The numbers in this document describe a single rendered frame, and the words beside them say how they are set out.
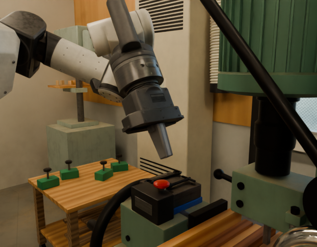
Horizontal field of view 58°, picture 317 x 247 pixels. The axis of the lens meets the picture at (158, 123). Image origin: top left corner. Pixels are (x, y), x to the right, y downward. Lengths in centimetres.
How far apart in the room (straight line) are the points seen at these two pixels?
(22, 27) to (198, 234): 65
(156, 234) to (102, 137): 218
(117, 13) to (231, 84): 25
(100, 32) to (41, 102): 285
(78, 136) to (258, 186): 219
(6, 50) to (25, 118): 264
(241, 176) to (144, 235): 22
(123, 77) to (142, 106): 7
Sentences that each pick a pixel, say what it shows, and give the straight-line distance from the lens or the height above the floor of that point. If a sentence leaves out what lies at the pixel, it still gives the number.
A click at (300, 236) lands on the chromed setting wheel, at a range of 33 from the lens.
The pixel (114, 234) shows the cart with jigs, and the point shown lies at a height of 20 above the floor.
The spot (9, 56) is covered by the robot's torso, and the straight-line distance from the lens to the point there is 73.
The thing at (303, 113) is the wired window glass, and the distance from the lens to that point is 188.
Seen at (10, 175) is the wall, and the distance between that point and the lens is 343.
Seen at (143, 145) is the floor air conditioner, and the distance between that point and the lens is 221.
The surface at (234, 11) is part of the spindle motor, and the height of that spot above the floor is 130.
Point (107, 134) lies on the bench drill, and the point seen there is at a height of 63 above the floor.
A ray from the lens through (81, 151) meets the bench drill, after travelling 259.
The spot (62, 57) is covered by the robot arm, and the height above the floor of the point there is 126.
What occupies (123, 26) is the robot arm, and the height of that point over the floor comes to 130.
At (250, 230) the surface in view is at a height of 95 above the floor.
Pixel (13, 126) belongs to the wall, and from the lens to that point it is 332.
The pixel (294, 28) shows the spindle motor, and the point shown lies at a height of 128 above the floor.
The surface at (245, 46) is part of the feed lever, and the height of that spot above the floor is 125.
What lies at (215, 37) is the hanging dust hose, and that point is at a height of 142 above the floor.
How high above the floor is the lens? 123
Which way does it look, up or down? 11 degrees down
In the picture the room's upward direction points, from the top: straight up
